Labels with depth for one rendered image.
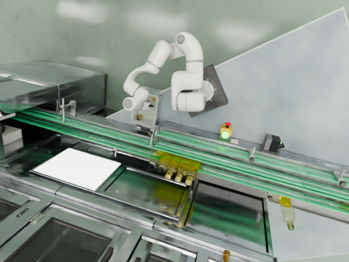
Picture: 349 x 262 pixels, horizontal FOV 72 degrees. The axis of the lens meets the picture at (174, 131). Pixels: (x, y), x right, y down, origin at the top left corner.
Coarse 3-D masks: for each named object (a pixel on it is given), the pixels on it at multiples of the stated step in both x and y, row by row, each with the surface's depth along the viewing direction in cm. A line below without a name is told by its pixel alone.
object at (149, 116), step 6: (150, 96) 159; (156, 96) 151; (156, 102) 152; (150, 108) 162; (156, 108) 153; (132, 114) 160; (138, 114) 166; (144, 114) 165; (150, 114) 164; (132, 120) 161; (144, 120) 165; (150, 120) 166; (150, 126) 159
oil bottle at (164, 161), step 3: (165, 153) 148; (168, 153) 149; (165, 156) 144; (168, 156) 145; (171, 156) 146; (162, 159) 141; (165, 159) 142; (168, 159) 142; (159, 162) 139; (162, 162) 138; (165, 162) 139; (168, 162) 140; (159, 165) 138; (162, 165) 137; (165, 165) 137; (165, 168) 138
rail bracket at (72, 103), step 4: (72, 100) 167; (68, 104) 162; (72, 104) 166; (76, 104) 169; (56, 108) 154; (60, 108) 155; (64, 108) 159; (72, 108) 169; (76, 108) 170; (72, 112) 170; (76, 112) 171; (80, 112) 177; (64, 120) 163
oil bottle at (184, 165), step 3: (183, 159) 144; (186, 159) 145; (189, 159) 146; (180, 162) 141; (183, 162) 141; (186, 162) 142; (189, 162) 142; (180, 165) 137; (183, 165) 138; (186, 165) 138; (189, 165) 142; (180, 168) 135; (183, 168) 135; (186, 168) 136; (177, 171) 137; (183, 171) 135; (186, 171) 136; (183, 174) 136
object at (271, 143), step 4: (268, 136) 144; (272, 136) 145; (276, 136) 146; (264, 140) 148; (268, 140) 142; (272, 140) 141; (276, 140) 140; (280, 140) 141; (264, 144) 145; (268, 144) 142; (272, 144) 142; (276, 144) 141; (264, 148) 144; (268, 148) 143; (272, 148) 143; (276, 148) 142; (276, 152) 143
